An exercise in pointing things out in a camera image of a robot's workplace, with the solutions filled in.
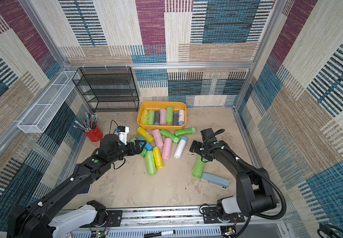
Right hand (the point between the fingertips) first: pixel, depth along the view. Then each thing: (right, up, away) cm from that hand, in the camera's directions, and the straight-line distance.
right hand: (198, 153), depth 89 cm
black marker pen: (-21, -33, -20) cm, 44 cm away
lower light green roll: (-28, -6, -1) cm, 29 cm away
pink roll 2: (-25, +8, +11) cm, 29 cm away
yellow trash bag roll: (-36, +22, +20) cm, 47 cm away
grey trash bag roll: (-13, +21, +21) cm, 32 cm away
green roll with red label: (-3, +13, +14) cm, 19 cm away
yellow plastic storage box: (-28, +32, +28) cm, 51 cm away
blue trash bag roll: (-28, +6, -13) cm, 32 cm away
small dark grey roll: (-27, +20, +19) cm, 39 cm away
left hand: (-32, +8, -11) cm, 34 cm away
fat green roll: (-1, -8, -3) cm, 8 cm away
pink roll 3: (-19, +2, +7) cm, 20 cm away
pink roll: (-23, +22, +22) cm, 39 cm away
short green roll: (-15, +8, +10) cm, 19 cm away
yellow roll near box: (-36, +11, +13) cm, 40 cm away
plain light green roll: (-18, +24, +22) cm, 37 cm away
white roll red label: (-9, +22, +22) cm, 32 cm away
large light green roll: (-31, +22, +21) cm, 44 cm away
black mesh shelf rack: (-62, +42, +19) cm, 77 cm away
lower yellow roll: (-24, -3, +2) cm, 24 cm away
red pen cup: (-65, +10, +7) cm, 66 cm away
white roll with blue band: (-10, +2, +7) cm, 13 cm away
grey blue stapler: (+11, -14, -10) cm, 21 cm away
